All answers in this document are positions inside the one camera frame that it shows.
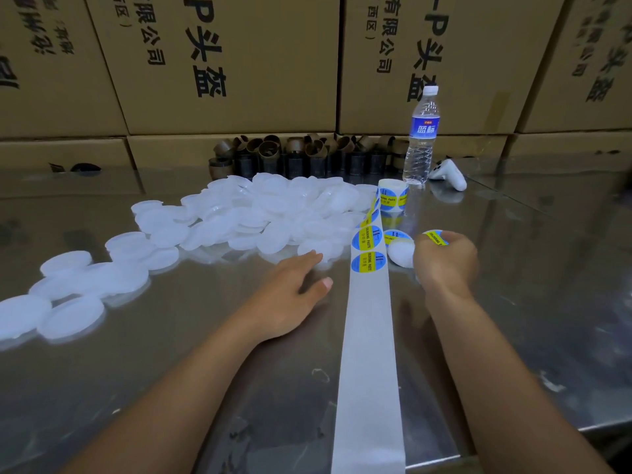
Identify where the person's right hand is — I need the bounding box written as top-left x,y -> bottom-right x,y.
413,230 -> 481,307

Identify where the person's left hand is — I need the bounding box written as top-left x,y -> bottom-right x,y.
235,251 -> 335,342

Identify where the pile of white plastic lids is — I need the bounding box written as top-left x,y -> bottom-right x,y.
0,172 -> 381,344

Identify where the sticker roll with backing strip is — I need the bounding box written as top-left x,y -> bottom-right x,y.
330,178 -> 410,474

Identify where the person's right forearm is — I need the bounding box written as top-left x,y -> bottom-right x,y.
425,286 -> 618,474

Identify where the person's left forearm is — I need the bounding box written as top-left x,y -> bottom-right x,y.
59,311 -> 273,474

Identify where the white handheld controller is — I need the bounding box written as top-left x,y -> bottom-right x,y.
427,157 -> 468,192

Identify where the clear plastic water bottle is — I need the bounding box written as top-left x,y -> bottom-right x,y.
402,86 -> 442,186

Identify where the row of dark cardboard tubes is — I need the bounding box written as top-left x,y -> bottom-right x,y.
209,135 -> 406,180

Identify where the stack of brown cardboard boxes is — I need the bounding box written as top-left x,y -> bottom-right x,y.
0,0 -> 632,172

